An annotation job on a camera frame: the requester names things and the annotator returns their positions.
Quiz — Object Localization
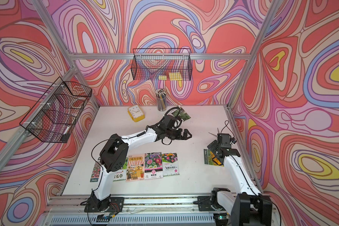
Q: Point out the yellow sticky note pad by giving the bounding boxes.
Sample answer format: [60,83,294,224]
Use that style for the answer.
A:
[169,72,183,81]

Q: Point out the small yellow sticky notes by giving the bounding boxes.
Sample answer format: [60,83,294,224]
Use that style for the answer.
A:
[158,75,168,81]

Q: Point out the white sunflowers seed packet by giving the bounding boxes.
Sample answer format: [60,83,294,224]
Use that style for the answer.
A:
[162,153,179,177]

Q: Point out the orange shop seed packet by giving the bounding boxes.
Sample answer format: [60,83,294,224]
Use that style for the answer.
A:
[126,154,145,182]

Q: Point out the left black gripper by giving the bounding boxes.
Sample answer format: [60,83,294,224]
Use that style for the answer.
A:
[165,128,193,140]

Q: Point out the black wire basket back wall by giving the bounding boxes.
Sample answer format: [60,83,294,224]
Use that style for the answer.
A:
[131,48,193,81]

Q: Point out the pink flower field seed packet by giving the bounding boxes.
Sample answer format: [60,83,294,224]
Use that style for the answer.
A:
[90,162,102,183]

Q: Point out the chrysanthemum seed packet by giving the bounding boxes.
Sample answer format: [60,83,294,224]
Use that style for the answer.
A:
[144,152,163,180]

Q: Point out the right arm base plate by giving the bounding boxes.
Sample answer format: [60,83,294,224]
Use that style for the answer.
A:
[193,196,224,211]

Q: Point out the yellow alarm clock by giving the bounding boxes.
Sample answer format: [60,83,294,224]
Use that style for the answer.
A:
[127,105,145,122]

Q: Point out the black wire basket left wall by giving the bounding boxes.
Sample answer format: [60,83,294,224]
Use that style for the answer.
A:
[19,78,92,143]

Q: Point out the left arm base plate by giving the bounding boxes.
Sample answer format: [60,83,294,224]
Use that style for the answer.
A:
[84,196,124,213]

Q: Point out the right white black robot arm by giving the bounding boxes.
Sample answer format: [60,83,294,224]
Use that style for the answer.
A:
[207,133,273,226]

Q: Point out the black wire basket wall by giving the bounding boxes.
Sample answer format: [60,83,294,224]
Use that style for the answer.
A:
[19,78,92,143]
[131,48,193,81]

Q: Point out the yellow sunflower seed packet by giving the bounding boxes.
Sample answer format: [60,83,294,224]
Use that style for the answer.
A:
[203,149,224,167]

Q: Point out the clear cup of pencils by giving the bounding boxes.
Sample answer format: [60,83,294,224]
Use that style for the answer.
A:
[155,89,167,112]

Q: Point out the green mimosa seed packet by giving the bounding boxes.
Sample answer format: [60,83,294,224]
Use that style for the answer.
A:
[114,158,128,181]

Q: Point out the red handled scissors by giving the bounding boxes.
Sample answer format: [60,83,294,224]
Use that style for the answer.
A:
[209,128,220,138]

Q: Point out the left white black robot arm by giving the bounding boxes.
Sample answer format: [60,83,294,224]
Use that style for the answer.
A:
[81,106,192,213]

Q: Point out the green gourd seed packet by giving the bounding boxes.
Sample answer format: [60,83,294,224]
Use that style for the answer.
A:
[171,106,191,121]

